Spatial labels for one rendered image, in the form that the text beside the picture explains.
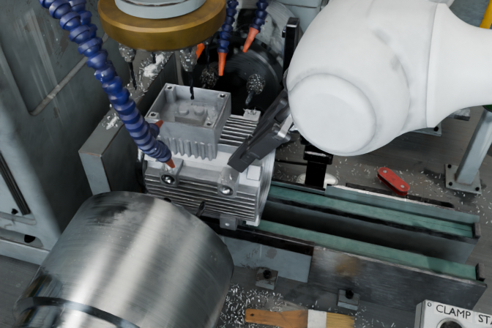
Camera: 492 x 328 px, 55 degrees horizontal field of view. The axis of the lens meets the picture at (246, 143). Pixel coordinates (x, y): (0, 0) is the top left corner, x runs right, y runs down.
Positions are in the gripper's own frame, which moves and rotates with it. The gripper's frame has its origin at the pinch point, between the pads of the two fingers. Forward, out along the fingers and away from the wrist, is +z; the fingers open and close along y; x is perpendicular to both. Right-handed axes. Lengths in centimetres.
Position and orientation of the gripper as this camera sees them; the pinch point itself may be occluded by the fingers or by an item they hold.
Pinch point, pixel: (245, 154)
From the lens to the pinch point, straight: 75.0
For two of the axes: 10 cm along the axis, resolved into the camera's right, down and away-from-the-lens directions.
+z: -4.8, 5.4, 6.9
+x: 8.3, 5.2, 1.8
